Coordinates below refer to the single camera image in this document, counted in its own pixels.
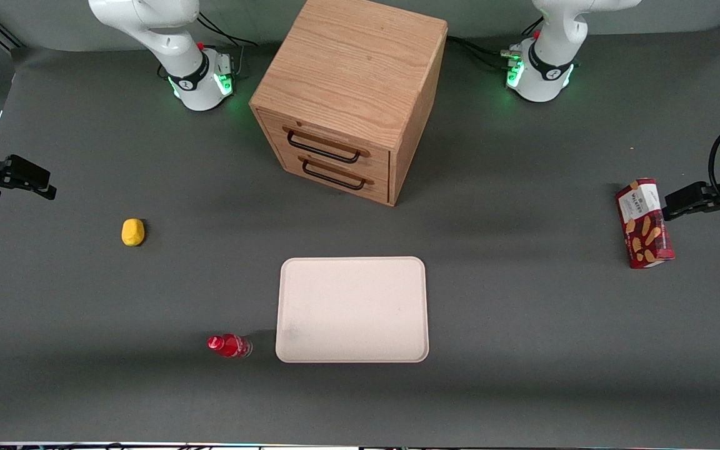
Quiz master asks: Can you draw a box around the red shortbread cookie box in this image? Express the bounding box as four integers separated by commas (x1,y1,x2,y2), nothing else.
615,178,676,269

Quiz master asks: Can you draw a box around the wooden drawer cabinet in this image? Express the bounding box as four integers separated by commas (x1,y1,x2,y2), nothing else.
249,0,449,207

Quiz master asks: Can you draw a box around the red coke bottle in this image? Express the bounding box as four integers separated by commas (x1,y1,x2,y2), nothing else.
206,333,253,359

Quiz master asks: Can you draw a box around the black drawer handle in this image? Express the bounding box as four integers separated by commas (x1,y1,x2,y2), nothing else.
298,156,374,191
283,125,371,164

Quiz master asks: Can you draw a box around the black right base cable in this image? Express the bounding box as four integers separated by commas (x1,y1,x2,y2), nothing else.
196,11,258,81

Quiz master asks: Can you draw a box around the black base cable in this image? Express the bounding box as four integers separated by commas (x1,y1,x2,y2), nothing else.
446,17,545,71
196,11,258,81

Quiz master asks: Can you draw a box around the wooden drawer front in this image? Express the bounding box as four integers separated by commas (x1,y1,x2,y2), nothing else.
256,108,392,168
274,147,392,205

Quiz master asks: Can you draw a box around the yellow lemon-shaped object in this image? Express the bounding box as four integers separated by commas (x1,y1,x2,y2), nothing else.
121,218,146,247

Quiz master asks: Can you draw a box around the beige plastic tray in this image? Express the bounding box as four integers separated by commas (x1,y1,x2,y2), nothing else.
275,256,429,364

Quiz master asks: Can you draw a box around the black left base cable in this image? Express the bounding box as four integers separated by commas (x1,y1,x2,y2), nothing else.
446,17,545,71

